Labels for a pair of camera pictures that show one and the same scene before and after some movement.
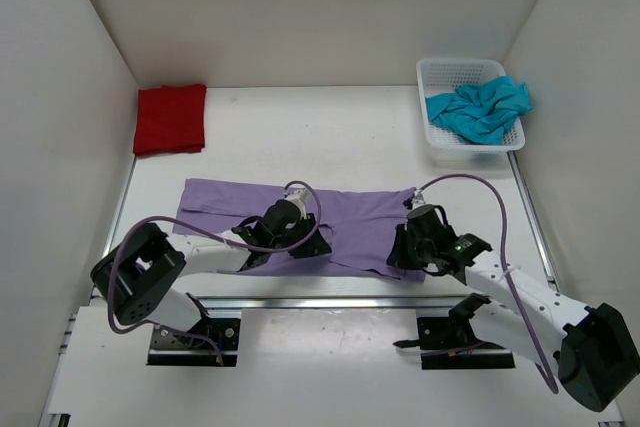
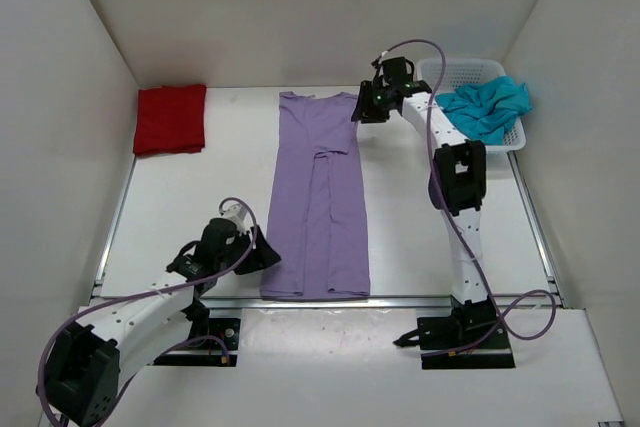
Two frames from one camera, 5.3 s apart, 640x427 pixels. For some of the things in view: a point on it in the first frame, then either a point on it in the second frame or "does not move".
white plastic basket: [439, 76] does not move
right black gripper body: [412, 252] → [377, 105]
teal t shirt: [480, 113] does not move
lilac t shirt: [357, 222] → [316, 238]
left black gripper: [317, 246] → [262, 256]
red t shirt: [170, 119] does not move
